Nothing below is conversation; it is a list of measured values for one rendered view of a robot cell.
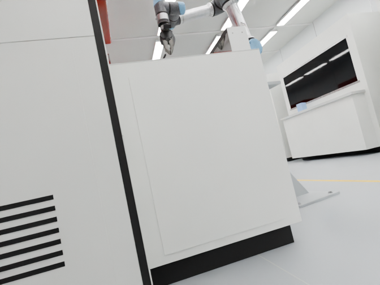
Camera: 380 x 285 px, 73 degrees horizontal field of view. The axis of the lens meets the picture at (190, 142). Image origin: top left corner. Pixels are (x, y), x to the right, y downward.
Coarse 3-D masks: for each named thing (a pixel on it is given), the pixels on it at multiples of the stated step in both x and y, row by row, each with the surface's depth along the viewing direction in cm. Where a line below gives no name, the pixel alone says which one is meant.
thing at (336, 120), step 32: (352, 32) 360; (288, 64) 499; (320, 64) 425; (352, 64) 369; (288, 96) 516; (320, 96) 437; (352, 96) 355; (288, 128) 500; (320, 128) 422; (352, 128) 364
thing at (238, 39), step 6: (228, 30) 114; (234, 30) 115; (240, 30) 116; (228, 36) 114; (234, 36) 114; (240, 36) 115; (246, 36) 116; (234, 42) 114; (240, 42) 115; (246, 42) 115; (234, 48) 114; (240, 48) 114; (246, 48) 115
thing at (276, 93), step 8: (272, 80) 576; (272, 88) 573; (280, 88) 578; (272, 96) 570; (280, 96) 576; (280, 104) 573; (280, 112) 570; (280, 128) 565; (288, 144) 564; (288, 152) 561; (288, 160) 562
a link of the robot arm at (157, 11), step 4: (156, 0) 153; (160, 0) 153; (164, 0) 155; (156, 4) 153; (160, 4) 153; (164, 4) 154; (168, 4) 154; (156, 8) 153; (160, 8) 152; (164, 8) 153; (168, 8) 155; (156, 12) 154; (160, 12) 152; (168, 12) 157
